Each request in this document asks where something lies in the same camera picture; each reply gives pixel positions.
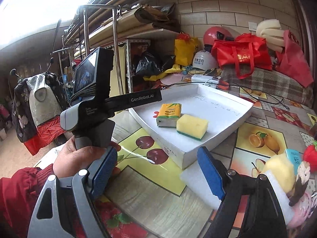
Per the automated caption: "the white foam block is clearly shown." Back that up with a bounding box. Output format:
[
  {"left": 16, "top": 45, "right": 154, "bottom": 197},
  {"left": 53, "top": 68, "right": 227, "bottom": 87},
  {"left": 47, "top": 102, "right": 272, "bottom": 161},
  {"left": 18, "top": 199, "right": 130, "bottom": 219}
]
[
  {"left": 180, "top": 161, "right": 221, "bottom": 210},
  {"left": 264, "top": 170, "right": 294, "bottom": 225}
]

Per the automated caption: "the pink plush toy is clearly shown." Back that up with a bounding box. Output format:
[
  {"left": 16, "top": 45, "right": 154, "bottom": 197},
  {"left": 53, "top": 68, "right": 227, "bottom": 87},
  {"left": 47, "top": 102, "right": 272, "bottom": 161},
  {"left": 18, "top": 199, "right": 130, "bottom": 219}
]
[{"left": 287, "top": 191, "right": 316, "bottom": 229}]

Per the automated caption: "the yellow tissue pack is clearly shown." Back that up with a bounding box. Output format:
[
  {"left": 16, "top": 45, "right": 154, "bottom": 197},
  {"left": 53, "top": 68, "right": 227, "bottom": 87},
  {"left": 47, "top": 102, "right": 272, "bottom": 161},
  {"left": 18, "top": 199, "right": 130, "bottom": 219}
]
[{"left": 156, "top": 103, "right": 182, "bottom": 128}]

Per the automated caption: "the yellow green sponge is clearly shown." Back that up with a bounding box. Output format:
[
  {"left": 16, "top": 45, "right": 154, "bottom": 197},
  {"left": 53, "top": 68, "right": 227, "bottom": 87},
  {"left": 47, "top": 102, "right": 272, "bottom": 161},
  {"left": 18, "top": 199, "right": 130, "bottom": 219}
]
[{"left": 176, "top": 114, "right": 208, "bottom": 140}]

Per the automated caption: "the red left sleeve forearm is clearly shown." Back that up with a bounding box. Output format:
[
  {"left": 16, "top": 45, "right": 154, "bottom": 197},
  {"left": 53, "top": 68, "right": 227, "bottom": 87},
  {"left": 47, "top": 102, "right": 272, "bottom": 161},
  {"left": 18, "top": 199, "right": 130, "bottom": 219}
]
[{"left": 1, "top": 164, "right": 54, "bottom": 237}]

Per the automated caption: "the left hand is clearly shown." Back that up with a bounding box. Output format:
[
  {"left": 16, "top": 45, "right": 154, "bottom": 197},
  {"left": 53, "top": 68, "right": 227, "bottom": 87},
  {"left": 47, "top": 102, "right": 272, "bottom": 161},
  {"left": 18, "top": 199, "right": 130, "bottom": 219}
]
[{"left": 53, "top": 136, "right": 106, "bottom": 178}]

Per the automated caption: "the metal shelf with curtain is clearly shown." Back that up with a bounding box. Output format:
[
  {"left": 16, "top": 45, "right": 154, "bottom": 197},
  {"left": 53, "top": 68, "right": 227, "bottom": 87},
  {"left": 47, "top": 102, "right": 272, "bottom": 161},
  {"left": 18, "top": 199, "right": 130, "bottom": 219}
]
[{"left": 112, "top": 39, "right": 158, "bottom": 96}]

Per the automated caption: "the black plastic bag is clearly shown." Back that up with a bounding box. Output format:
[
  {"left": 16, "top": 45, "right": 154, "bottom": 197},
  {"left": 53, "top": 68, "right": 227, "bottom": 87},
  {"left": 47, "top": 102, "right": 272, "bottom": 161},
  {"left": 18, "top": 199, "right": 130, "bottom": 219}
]
[{"left": 133, "top": 52, "right": 175, "bottom": 77}]

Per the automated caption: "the white shallow cardboard tray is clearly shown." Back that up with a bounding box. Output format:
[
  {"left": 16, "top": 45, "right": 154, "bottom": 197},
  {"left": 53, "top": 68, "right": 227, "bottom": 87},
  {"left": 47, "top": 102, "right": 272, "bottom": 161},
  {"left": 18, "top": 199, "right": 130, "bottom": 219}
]
[{"left": 128, "top": 83, "right": 254, "bottom": 170}]

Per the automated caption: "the metal clothes rack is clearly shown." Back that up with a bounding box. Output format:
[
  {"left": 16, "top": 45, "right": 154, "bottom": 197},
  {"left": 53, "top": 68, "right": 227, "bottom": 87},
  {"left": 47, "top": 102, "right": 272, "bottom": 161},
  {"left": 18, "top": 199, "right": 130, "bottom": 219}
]
[{"left": 50, "top": 4, "right": 125, "bottom": 97}]

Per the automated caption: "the yellow gift bag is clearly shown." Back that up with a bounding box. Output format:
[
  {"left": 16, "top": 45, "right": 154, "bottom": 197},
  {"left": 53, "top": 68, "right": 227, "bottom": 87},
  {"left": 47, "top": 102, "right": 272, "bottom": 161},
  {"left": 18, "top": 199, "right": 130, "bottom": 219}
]
[{"left": 174, "top": 32, "right": 199, "bottom": 66}]

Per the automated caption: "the white helmet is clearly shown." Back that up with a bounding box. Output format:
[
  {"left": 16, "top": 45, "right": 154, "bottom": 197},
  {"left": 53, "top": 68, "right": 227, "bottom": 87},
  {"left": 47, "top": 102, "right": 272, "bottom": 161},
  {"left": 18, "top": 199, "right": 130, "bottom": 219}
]
[{"left": 192, "top": 50, "right": 219, "bottom": 71}]

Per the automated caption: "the plaid blanket cushion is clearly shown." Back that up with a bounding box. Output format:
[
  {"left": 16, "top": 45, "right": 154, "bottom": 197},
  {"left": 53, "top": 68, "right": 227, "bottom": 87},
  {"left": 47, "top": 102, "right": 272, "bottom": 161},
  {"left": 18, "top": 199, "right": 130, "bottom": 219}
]
[{"left": 221, "top": 66, "right": 314, "bottom": 108}]

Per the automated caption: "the red helmet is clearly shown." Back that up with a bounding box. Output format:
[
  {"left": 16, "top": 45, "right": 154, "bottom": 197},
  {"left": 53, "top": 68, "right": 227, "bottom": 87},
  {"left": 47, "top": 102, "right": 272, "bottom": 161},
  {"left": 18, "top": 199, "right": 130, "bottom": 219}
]
[{"left": 203, "top": 26, "right": 234, "bottom": 46}]

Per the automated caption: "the red nonwoven bag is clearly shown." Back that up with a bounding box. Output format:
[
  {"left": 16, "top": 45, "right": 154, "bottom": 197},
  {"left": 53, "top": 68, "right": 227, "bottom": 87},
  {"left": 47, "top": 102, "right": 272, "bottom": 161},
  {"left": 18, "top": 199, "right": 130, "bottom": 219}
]
[{"left": 275, "top": 30, "right": 314, "bottom": 88}]

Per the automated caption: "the red tote bag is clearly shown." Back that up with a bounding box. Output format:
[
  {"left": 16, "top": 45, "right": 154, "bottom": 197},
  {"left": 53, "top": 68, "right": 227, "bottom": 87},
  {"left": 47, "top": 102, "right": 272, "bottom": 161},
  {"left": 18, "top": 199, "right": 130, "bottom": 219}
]
[{"left": 211, "top": 33, "right": 272, "bottom": 80}]

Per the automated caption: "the cream foam stack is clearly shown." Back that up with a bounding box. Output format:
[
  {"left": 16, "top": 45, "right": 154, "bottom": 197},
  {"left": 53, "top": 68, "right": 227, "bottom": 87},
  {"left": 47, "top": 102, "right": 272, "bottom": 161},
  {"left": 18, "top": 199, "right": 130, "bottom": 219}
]
[{"left": 256, "top": 19, "right": 285, "bottom": 53}]

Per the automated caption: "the white brown braided rope toy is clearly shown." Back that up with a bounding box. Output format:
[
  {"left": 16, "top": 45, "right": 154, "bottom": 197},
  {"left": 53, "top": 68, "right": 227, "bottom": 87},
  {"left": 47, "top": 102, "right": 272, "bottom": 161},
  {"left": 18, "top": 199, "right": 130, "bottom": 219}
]
[{"left": 289, "top": 161, "right": 310, "bottom": 207}]

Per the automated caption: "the black cable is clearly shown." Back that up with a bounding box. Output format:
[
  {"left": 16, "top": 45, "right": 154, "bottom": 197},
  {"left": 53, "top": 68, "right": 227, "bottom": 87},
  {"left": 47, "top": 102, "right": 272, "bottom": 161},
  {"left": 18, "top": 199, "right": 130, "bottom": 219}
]
[{"left": 160, "top": 79, "right": 290, "bottom": 110}]

